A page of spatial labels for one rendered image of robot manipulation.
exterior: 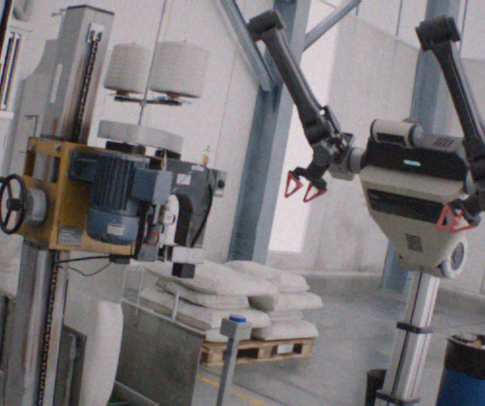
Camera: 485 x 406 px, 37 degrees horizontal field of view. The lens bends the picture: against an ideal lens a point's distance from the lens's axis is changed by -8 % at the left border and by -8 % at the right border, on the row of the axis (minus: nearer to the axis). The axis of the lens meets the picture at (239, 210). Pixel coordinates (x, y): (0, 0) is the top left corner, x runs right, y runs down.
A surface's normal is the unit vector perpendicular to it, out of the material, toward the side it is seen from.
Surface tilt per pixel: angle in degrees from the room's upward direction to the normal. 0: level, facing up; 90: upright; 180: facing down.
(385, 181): 40
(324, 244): 90
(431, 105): 90
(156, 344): 90
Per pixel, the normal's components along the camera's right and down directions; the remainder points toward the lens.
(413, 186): -0.31, -0.81
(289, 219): 0.70, 0.16
